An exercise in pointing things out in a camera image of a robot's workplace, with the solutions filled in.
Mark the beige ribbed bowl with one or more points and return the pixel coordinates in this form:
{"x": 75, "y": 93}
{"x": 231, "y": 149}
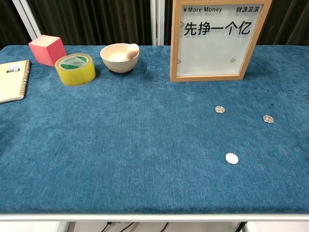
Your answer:
{"x": 118, "y": 65}

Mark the yellow packing tape roll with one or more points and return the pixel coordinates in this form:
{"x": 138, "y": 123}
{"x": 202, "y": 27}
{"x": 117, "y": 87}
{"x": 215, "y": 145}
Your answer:
{"x": 74, "y": 76}

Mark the pink foam cube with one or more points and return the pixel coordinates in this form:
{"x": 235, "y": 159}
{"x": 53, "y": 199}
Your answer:
{"x": 46, "y": 49}

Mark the white table frame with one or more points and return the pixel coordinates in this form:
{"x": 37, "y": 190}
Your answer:
{"x": 154, "y": 217}

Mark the wooden coin bank box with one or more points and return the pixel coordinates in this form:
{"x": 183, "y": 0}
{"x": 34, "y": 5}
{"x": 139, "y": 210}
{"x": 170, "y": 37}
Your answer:
{"x": 173, "y": 48}

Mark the beige egg shaped toy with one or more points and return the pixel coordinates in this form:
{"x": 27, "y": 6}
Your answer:
{"x": 132, "y": 50}

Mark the silver coin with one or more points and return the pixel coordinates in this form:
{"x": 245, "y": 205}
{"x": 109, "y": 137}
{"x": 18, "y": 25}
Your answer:
{"x": 220, "y": 109}
{"x": 232, "y": 158}
{"x": 268, "y": 119}

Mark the grey partition post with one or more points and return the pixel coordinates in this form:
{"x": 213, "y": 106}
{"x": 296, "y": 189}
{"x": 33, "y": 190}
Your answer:
{"x": 157, "y": 21}
{"x": 29, "y": 21}

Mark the black pleated curtain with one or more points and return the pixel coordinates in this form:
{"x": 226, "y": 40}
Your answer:
{"x": 289, "y": 21}
{"x": 9, "y": 21}
{"x": 168, "y": 21}
{"x": 96, "y": 19}

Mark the beige spiral notebook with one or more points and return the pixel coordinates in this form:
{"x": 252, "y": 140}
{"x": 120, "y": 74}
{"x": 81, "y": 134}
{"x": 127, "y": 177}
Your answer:
{"x": 9, "y": 82}

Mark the blue table cloth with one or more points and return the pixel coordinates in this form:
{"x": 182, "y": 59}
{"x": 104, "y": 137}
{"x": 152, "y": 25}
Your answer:
{"x": 120, "y": 145}

